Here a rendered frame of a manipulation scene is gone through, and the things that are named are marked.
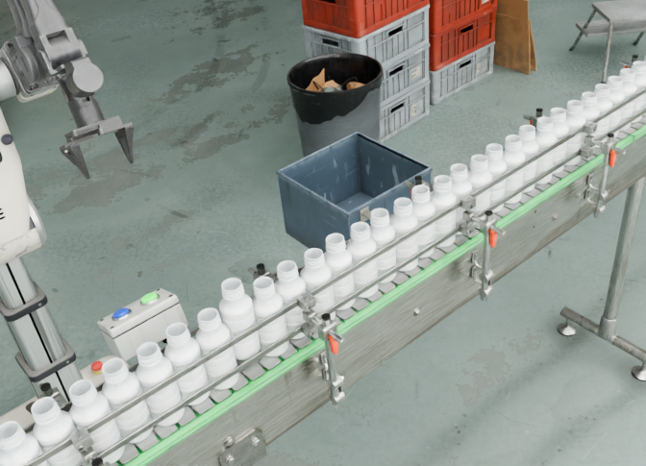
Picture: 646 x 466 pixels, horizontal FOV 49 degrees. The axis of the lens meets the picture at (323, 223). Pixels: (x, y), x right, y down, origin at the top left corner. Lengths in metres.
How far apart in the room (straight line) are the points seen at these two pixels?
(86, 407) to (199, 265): 2.14
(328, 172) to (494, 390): 1.02
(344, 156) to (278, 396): 0.98
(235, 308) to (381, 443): 1.31
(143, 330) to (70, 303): 1.96
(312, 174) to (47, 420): 1.19
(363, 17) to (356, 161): 1.55
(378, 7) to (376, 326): 2.47
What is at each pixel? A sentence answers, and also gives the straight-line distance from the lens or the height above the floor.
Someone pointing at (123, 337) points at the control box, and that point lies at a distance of 1.36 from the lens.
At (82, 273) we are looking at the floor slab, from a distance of 3.47.
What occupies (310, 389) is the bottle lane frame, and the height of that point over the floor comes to 0.89.
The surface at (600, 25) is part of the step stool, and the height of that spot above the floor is 0.21.
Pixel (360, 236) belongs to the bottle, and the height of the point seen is 1.16.
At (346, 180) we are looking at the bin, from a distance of 2.23.
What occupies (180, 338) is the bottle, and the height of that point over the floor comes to 1.16.
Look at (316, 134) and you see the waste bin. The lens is 3.33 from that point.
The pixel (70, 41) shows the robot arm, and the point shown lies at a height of 1.51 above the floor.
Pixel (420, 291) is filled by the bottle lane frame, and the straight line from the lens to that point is 1.56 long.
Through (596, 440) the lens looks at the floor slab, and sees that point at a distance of 2.57.
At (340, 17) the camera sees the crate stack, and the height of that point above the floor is 0.75.
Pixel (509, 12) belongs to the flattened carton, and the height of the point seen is 0.40.
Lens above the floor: 1.99
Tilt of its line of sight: 35 degrees down
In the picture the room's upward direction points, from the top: 6 degrees counter-clockwise
